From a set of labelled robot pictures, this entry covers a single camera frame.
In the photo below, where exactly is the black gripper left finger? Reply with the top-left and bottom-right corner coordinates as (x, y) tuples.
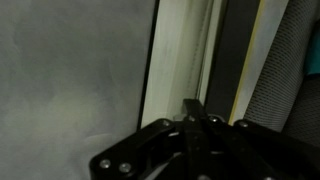
(89, 119), (187, 180)

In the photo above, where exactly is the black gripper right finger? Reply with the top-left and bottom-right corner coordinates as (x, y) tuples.
(183, 99), (320, 180)

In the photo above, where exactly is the dark grey fabric sofa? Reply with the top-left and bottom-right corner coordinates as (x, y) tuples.
(244, 0), (320, 147)

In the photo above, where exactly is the grey top coffee table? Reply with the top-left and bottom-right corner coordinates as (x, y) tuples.
(0, 0), (289, 180)

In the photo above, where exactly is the teal cushion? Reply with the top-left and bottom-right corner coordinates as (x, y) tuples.
(305, 21), (320, 75)

